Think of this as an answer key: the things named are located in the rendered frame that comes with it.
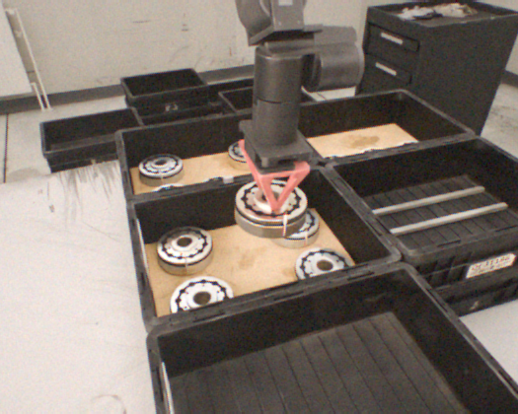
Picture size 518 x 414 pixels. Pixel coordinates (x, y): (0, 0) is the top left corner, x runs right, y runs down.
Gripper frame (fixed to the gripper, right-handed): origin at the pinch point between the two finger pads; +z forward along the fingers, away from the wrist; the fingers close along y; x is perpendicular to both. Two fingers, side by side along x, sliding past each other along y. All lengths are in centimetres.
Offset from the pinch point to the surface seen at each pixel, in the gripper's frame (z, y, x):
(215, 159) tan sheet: 22, 47, -4
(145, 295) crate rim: 12.2, -2.5, 18.9
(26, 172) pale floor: 109, 207, 77
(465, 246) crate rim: 10.8, -8.3, -31.3
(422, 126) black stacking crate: 15, 38, -59
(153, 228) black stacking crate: 18.7, 20.2, 15.5
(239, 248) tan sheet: 21.5, 12.7, 0.4
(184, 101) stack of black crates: 51, 158, -15
